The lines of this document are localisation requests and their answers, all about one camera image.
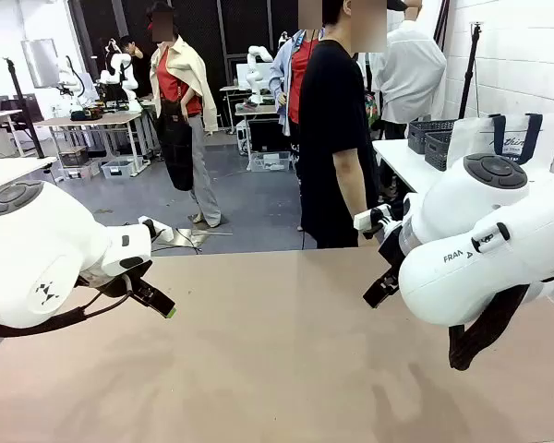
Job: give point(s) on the person in black t-shirt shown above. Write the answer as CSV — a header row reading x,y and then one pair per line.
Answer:
x,y
328,115

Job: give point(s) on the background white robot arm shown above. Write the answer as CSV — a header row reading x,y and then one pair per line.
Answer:
x,y
120,76
74,83
255,69

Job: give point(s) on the white side table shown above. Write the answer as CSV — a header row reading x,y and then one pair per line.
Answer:
x,y
397,161

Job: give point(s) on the grey background desk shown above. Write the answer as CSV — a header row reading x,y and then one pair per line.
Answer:
x,y
254,110

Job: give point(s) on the grey wall panel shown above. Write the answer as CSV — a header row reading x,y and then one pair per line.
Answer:
x,y
39,62

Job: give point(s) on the person in blue shirt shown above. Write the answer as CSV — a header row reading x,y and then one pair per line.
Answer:
x,y
281,78

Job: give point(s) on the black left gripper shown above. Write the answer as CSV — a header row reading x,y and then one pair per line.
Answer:
x,y
120,283

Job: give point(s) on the person in white shirt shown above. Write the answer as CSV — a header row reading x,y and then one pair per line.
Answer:
x,y
411,74

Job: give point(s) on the figure in cream jacket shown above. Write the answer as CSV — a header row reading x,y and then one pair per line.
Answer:
x,y
180,92

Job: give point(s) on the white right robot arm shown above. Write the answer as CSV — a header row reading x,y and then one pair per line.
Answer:
x,y
466,240

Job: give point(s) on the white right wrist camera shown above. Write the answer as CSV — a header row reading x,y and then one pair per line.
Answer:
x,y
367,220

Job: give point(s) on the background person in black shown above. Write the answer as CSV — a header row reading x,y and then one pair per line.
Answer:
x,y
140,64

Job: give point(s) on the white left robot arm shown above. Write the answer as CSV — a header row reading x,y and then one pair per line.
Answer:
x,y
37,249

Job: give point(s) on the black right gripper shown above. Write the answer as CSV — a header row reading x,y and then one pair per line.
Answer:
x,y
391,258

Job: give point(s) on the black tripod with white head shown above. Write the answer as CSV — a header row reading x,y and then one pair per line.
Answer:
x,y
470,74

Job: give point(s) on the grey plastic woven basket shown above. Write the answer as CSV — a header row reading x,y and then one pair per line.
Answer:
x,y
427,131
439,150

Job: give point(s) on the wooden top work table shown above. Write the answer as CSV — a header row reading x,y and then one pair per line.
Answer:
x,y
92,120

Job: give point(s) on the black tripod stand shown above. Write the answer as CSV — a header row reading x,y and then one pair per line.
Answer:
x,y
20,101

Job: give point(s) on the clear plastic storage bin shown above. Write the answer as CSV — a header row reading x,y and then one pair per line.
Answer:
x,y
117,168
270,161

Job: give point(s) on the black storage bin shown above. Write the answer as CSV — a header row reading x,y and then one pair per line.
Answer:
x,y
73,156

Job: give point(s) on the person's right forearm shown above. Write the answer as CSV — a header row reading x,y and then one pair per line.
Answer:
x,y
348,184

